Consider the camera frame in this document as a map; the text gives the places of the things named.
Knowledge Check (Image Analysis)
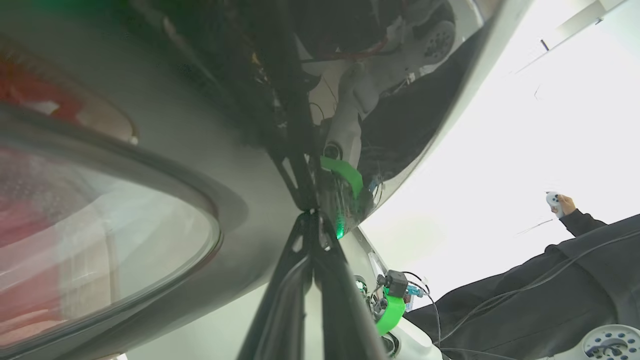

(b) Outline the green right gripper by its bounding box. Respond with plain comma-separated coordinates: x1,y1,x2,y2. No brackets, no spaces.
367,290,407,337

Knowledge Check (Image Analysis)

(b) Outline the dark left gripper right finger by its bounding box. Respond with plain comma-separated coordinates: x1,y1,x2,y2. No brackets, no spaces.
311,212,390,360

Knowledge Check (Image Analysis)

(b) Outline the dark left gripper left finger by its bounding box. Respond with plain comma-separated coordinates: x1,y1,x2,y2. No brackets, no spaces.
237,212,315,360

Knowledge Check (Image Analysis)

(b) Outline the white handheld controller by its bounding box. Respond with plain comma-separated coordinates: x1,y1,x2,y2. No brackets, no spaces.
545,192,565,219

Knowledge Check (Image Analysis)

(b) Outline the glossy grey appliance door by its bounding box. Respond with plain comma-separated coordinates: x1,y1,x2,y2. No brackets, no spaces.
0,0,533,360

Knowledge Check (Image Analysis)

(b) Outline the white front-load washing machine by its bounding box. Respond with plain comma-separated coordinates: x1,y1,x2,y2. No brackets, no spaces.
100,227,387,360

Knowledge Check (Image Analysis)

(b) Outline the person bare hand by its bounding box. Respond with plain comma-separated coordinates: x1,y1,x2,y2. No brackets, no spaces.
555,194,577,217

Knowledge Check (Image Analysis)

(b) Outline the person torso in black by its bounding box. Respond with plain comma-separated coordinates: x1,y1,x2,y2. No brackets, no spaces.
404,214,640,360

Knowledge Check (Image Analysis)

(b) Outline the white perforated robot joint cover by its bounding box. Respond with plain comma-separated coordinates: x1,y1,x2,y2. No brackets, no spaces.
581,324,640,360

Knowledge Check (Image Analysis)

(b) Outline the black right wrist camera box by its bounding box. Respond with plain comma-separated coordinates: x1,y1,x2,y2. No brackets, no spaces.
384,269,410,299

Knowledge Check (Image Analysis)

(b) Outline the black cable with blue connector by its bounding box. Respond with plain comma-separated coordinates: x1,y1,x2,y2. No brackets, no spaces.
402,271,444,347

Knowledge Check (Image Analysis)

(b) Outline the thin grey cable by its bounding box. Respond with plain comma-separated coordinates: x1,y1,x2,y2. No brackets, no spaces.
435,229,640,360

